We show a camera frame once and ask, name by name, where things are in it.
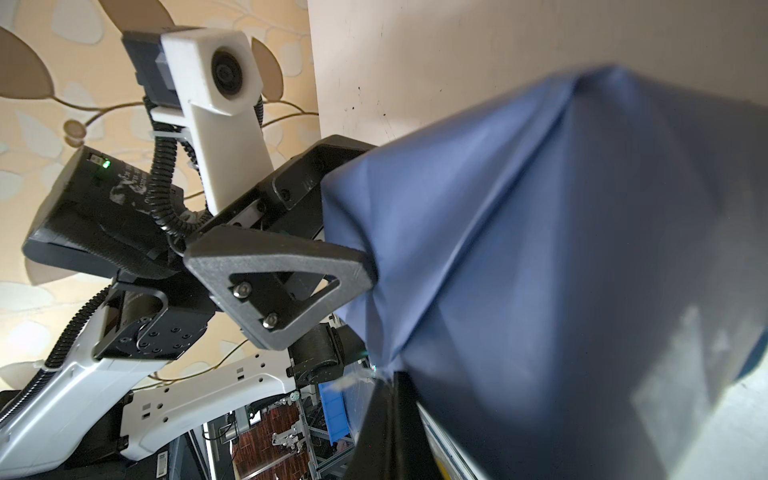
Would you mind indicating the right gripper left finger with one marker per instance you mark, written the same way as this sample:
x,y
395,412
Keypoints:
x,y
372,458

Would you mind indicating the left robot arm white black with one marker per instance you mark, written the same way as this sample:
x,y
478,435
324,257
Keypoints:
x,y
108,418

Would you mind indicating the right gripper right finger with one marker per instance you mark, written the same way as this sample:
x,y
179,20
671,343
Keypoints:
x,y
411,452

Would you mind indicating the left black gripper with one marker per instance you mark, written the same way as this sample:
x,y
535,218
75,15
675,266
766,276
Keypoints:
x,y
258,261

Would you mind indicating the light blue wrapping paper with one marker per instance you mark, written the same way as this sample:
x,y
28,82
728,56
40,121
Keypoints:
x,y
570,274

